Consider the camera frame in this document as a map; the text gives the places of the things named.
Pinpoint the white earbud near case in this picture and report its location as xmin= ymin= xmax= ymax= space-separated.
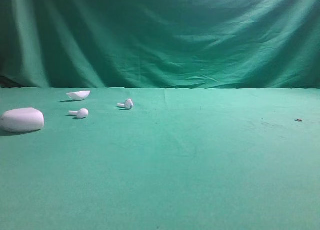
xmin=68 ymin=108 xmax=89 ymax=119

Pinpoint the white earbud case lid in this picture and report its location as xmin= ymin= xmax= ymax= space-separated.
xmin=66 ymin=90 xmax=91 ymax=101

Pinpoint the white earbud case body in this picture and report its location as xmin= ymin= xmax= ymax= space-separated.
xmin=0 ymin=107 xmax=45 ymax=133

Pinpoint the white earbud with dark tip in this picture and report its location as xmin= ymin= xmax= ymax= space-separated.
xmin=117 ymin=98 xmax=134 ymax=110

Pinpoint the green backdrop cloth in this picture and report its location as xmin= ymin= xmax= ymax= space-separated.
xmin=0 ymin=0 xmax=320 ymax=89

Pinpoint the green table cloth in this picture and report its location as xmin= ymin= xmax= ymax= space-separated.
xmin=0 ymin=88 xmax=320 ymax=230

